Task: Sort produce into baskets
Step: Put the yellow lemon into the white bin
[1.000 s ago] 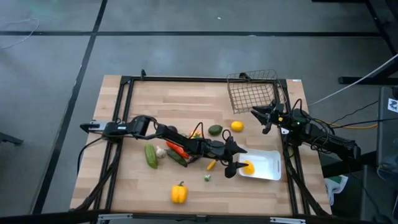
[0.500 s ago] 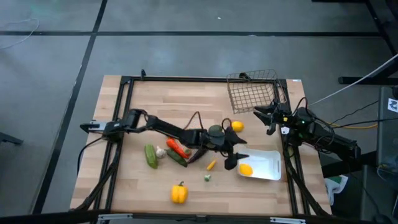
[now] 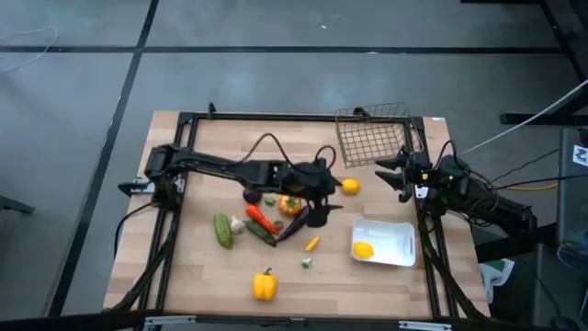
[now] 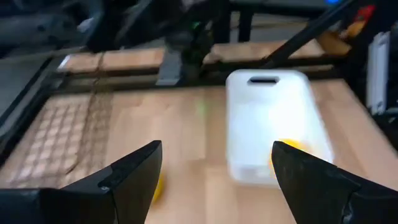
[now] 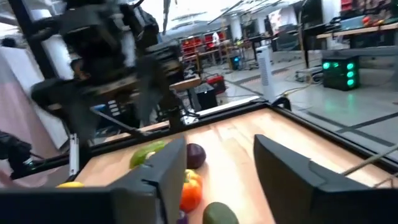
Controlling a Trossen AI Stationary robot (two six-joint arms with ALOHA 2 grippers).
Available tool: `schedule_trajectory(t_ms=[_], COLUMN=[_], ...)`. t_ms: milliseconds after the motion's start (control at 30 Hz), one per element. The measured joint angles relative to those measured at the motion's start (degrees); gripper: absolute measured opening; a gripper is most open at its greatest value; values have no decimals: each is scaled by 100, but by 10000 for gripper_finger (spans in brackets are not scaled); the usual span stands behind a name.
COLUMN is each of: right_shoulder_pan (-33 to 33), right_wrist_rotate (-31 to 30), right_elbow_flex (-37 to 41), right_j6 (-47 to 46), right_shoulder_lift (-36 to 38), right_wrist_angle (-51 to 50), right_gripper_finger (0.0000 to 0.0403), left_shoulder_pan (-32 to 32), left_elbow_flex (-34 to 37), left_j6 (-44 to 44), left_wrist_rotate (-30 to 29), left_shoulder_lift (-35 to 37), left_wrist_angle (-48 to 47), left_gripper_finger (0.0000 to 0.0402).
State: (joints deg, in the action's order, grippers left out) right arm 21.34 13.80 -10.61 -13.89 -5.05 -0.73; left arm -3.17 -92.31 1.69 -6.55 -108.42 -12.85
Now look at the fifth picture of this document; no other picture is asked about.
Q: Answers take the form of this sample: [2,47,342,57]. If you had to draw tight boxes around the red shelf bins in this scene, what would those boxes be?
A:
[182,30,226,57]

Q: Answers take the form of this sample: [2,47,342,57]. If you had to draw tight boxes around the orange tomato with green stem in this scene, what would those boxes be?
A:
[179,177,203,214]

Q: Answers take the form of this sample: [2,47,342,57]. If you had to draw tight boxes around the black box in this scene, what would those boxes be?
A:
[193,83,218,110]

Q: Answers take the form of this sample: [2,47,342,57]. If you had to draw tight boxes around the light green cucumber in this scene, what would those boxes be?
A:
[129,139,167,169]

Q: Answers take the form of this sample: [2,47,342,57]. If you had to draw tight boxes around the white tower fan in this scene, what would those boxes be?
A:
[256,45,277,102]

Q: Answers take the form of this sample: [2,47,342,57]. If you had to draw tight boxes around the yellow lemon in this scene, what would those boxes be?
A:
[55,181,85,189]

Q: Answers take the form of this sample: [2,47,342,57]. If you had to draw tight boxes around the dark green avocado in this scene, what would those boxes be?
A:
[202,202,239,224]

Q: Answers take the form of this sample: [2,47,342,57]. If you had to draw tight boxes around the wooden workbench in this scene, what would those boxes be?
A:
[317,21,398,40]

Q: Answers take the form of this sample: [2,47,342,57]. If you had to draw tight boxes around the red toolbox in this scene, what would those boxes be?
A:
[206,74,227,95]

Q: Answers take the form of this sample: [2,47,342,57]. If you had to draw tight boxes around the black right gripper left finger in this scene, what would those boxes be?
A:
[0,136,187,224]

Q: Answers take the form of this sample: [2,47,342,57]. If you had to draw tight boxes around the purple eggplant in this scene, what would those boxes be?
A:
[176,210,189,224]

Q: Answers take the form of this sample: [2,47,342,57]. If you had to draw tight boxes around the black mount bracket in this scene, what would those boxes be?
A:
[0,130,34,180]

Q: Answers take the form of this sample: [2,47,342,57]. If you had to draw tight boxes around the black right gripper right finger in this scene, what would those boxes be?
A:
[253,134,398,224]

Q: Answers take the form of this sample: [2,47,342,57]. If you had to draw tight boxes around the green lit computer case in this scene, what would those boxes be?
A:
[322,55,361,91]

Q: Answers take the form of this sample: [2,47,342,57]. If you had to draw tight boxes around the white frame bracket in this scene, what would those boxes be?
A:
[68,133,79,177]

